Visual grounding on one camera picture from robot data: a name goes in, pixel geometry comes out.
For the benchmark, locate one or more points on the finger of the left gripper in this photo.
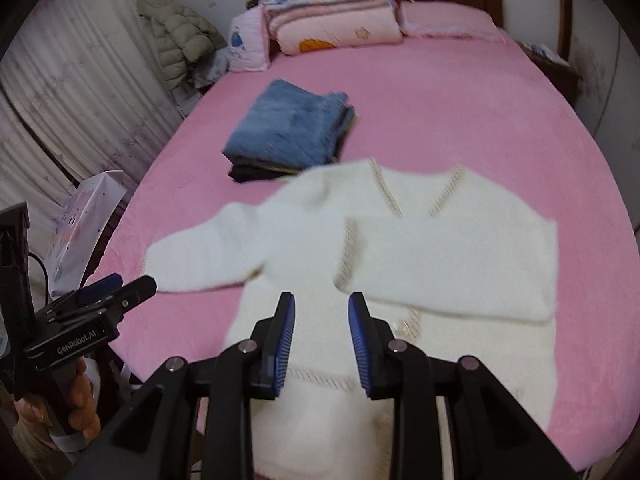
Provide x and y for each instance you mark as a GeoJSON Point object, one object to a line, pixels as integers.
{"type": "Point", "coordinates": [93, 293]}
{"type": "Point", "coordinates": [126, 298]}

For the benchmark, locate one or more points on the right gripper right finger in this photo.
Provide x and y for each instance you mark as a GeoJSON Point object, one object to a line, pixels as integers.
{"type": "Point", "coordinates": [370, 339]}

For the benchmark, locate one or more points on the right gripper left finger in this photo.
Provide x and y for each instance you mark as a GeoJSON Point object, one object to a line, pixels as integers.
{"type": "Point", "coordinates": [273, 337]}

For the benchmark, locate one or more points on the white fuzzy cardigan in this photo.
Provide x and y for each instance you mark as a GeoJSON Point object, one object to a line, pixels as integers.
{"type": "Point", "coordinates": [455, 263]}

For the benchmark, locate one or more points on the person's left forearm sleeve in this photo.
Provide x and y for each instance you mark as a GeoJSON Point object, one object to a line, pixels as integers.
{"type": "Point", "coordinates": [48, 461]}

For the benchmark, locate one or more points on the folded dark clothes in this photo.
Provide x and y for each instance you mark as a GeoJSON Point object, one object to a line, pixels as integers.
{"type": "Point", "coordinates": [247, 170]}

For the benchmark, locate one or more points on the person's left hand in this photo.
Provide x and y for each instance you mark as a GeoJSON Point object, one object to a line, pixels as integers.
{"type": "Point", "coordinates": [79, 403]}

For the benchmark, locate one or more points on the white gift bag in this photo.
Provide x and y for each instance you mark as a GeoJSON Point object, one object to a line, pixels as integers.
{"type": "Point", "coordinates": [82, 223]}

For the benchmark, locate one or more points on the white pleated curtain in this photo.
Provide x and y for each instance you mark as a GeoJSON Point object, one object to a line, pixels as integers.
{"type": "Point", "coordinates": [82, 93]}

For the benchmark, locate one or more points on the folded blue jeans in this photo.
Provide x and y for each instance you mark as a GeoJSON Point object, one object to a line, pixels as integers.
{"type": "Point", "coordinates": [290, 127]}

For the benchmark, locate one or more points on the grey-green puffer jacket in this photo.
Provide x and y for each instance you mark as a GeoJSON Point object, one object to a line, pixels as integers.
{"type": "Point", "coordinates": [181, 37]}

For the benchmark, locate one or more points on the pink bed sheet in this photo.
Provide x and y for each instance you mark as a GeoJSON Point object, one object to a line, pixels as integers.
{"type": "Point", "coordinates": [424, 106]}

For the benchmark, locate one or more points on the pink cartoon pillow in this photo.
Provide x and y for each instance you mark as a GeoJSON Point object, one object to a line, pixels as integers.
{"type": "Point", "coordinates": [249, 42]}

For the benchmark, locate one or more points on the dark wooden nightstand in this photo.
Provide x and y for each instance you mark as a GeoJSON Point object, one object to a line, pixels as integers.
{"type": "Point", "coordinates": [562, 76]}

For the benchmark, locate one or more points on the pink flat pillow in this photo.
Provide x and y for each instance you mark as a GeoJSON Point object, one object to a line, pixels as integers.
{"type": "Point", "coordinates": [446, 20]}

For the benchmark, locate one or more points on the folded pink quilt stack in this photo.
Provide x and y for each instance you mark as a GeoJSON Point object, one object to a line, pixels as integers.
{"type": "Point", "coordinates": [301, 26]}

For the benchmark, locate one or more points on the black camera box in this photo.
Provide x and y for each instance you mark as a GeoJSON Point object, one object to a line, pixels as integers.
{"type": "Point", "coordinates": [16, 297]}

